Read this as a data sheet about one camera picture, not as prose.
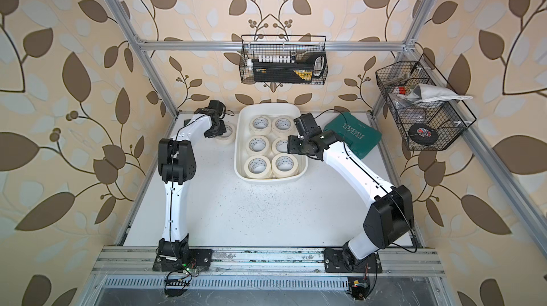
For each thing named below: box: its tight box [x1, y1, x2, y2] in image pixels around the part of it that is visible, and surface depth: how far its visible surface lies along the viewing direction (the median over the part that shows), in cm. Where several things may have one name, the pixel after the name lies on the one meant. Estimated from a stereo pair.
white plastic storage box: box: [234, 103, 309, 184], surface depth 104 cm
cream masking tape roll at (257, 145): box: [245, 135, 270, 156], surface depth 103 cm
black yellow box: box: [252, 61, 315, 84], surface depth 86 cm
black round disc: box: [408, 123, 439, 146], surface depth 73 cm
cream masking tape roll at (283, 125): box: [272, 115, 295, 136], surface depth 107 cm
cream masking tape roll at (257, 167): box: [243, 155, 272, 180], surface depth 93 cm
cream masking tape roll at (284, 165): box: [271, 153, 299, 178], surface depth 93 cm
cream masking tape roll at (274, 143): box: [271, 136, 288, 155], surface depth 106 cm
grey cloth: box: [405, 83, 473, 104], surface depth 63 cm
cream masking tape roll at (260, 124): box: [249, 114, 272, 135], surface depth 110 cm
